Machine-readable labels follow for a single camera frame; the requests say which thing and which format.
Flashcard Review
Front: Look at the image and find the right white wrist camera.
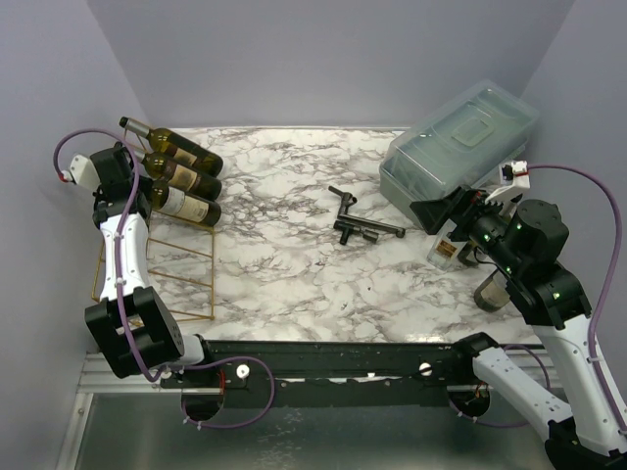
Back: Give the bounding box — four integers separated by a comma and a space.
485, 161, 530, 204

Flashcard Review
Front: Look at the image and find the green wine bottle behind gripper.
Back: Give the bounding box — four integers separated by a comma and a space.
458, 242, 485, 267

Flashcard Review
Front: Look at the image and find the green wine bottle silver neck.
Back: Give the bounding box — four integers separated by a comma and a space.
119, 117, 223, 177

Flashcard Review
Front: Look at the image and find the black T-handle corkscrew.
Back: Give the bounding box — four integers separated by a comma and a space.
333, 219, 379, 246

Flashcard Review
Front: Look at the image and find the green wine bottle near arm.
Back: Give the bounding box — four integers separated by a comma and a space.
473, 270, 510, 312

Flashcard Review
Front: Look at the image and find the green wine bottle white label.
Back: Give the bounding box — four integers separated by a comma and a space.
150, 180, 221, 227

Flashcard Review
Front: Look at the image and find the green wine bottle brown label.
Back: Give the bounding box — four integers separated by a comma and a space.
133, 150, 222, 201

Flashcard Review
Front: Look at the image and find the clear square glass bottle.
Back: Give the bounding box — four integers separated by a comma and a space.
427, 220, 465, 270

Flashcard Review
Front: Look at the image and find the gold wire wine rack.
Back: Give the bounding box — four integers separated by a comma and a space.
88, 117, 217, 325

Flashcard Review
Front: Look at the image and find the clear plastic storage box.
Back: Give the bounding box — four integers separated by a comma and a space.
379, 79, 539, 224

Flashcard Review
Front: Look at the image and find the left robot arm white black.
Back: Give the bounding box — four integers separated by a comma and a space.
84, 142, 217, 387

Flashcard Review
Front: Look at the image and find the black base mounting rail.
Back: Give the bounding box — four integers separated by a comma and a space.
158, 333, 496, 408

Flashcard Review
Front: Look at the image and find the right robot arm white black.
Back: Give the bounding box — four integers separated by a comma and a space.
410, 186, 626, 469

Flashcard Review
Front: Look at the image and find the dark metal lever corkscrew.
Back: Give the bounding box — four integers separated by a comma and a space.
327, 185, 407, 239

